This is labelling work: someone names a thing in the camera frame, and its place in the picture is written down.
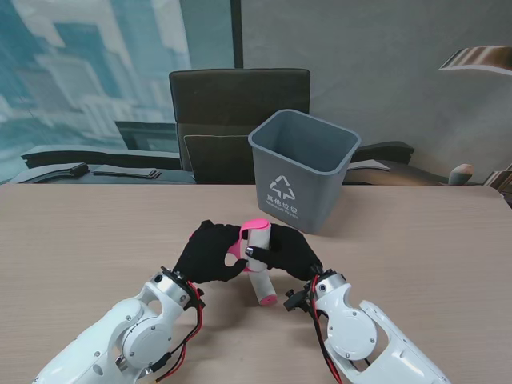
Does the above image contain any black armrest chair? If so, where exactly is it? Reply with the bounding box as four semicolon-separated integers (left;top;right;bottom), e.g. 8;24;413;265
346;140;453;186

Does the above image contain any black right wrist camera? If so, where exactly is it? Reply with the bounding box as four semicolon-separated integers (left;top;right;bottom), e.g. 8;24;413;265
283;288;312;315

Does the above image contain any used white lint roll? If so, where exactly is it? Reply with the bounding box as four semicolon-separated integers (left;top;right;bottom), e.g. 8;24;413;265
243;226;274;274

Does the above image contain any grey plastic waste bin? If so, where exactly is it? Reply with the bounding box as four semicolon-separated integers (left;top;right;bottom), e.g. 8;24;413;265
247;108;362;235

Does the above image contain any flat black strap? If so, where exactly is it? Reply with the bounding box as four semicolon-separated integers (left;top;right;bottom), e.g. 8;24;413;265
92;168;162;179

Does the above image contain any black strap buckle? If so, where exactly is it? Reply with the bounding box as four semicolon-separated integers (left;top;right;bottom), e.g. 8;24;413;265
59;162;90;178

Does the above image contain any white lint roll refill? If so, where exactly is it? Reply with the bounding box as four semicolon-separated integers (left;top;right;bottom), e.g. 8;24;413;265
248;270;278;308

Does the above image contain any red and black cable bundle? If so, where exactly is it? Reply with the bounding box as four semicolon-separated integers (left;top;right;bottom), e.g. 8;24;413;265
308;274;346;382
150;279;207;380

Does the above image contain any dark brown office chair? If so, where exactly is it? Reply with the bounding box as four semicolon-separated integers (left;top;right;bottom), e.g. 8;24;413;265
168;68;312;186

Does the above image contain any pink lint roller handle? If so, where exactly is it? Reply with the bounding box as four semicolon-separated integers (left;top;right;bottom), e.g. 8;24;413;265
226;217;271;274

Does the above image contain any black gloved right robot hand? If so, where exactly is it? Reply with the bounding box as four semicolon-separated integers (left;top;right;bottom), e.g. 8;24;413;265
244;224;323;282

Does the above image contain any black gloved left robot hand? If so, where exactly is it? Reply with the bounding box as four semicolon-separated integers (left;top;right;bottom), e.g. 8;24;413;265
172;219;251;286

